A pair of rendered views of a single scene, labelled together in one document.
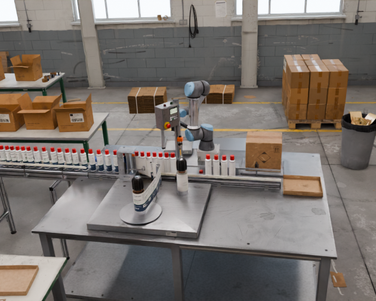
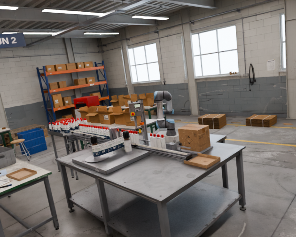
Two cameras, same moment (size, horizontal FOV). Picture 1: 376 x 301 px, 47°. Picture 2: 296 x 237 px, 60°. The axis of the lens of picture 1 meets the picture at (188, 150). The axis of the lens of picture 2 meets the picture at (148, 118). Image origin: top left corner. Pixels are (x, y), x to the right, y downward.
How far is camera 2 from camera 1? 2.21 m
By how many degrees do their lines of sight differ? 36
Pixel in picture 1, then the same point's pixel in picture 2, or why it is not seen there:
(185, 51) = (247, 93)
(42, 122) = (120, 120)
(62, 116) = (127, 117)
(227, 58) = (276, 98)
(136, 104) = (202, 122)
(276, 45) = not seen: outside the picture
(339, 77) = not seen: outside the picture
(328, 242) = (168, 192)
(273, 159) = (194, 142)
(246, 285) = (151, 222)
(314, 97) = not seen: outside the picture
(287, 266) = (188, 220)
